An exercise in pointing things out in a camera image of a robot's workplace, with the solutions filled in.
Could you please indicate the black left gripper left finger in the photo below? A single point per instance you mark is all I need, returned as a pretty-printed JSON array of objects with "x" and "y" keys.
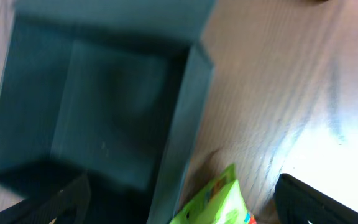
[{"x": 68, "y": 205}]

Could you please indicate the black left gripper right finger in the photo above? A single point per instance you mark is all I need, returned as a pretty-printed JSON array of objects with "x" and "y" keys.
[{"x": 297, "y": 202}]

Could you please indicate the green candy bag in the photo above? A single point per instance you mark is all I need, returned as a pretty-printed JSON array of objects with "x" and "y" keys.
[{"x": 219, "y": 202}]

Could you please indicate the dark green box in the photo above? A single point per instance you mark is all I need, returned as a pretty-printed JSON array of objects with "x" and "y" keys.
[{"x": 108, "y": 91}]

